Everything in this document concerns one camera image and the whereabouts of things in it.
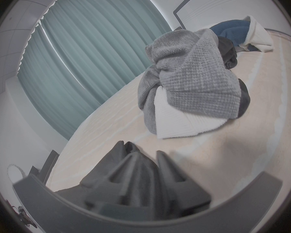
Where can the blue-green curtain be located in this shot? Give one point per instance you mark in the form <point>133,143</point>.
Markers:
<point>99,33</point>
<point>51,93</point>

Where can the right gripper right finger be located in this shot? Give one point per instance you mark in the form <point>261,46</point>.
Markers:
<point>181,188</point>

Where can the black T-shirt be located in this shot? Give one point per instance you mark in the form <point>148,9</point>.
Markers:
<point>104,164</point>

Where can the white trash bin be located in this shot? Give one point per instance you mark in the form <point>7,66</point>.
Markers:
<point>13,172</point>

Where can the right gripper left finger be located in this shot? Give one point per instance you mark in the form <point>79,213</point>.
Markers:
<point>135,183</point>

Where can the pile of clothes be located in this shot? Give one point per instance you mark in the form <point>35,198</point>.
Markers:
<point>191,76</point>

